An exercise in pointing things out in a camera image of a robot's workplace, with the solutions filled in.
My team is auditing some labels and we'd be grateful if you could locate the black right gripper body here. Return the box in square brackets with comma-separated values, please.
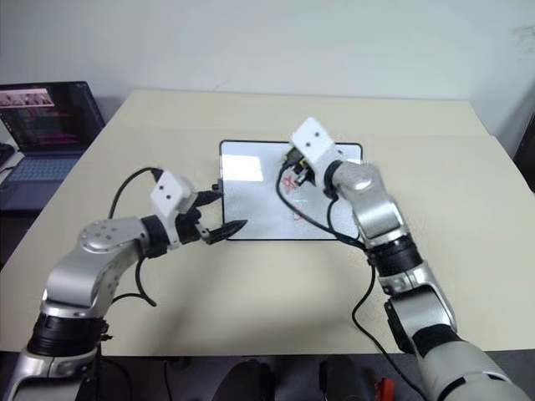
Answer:
[292, 159, 318, 188]

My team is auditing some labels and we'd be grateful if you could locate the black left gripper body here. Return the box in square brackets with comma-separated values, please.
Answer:
[175, 203, 211, 246]

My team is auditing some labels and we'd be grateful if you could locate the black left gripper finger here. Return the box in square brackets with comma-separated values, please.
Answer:
[206, 219, 250, 245]
[193, 189, 226, 208]

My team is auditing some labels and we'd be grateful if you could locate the yellow and black eraser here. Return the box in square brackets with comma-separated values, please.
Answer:
[280, 145, 304, 169]

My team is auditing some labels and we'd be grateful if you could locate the black-framed whiteboard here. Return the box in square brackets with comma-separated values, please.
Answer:
[218, 139, 364, 243]

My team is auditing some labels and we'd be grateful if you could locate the open blue laptop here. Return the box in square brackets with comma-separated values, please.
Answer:
[0, 80, 106, 211]

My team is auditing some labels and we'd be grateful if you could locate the dark chair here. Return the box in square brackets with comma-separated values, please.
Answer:
[512, 119, 535, 190]

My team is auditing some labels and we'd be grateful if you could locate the small red object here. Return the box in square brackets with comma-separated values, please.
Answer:
[373, 377, 396, 401]

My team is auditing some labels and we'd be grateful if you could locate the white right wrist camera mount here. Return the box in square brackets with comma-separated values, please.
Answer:
[289, 117, 344, 185]

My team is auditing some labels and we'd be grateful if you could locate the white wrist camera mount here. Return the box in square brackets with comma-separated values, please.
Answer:
[289, 117, 344, 185]
[150, 170, 198, 244]

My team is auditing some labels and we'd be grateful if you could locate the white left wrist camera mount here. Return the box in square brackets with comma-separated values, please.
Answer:
[150, 170, 198, 244]

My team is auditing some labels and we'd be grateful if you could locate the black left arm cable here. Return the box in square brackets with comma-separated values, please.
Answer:
[109, 167, 165, 308]

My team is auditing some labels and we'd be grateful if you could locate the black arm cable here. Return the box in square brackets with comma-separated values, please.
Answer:
[109, 167, 165, 308]
[275, 160, 424, 401]

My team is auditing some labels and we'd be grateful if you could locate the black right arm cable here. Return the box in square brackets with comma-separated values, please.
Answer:
[275, 160, 424, 401]

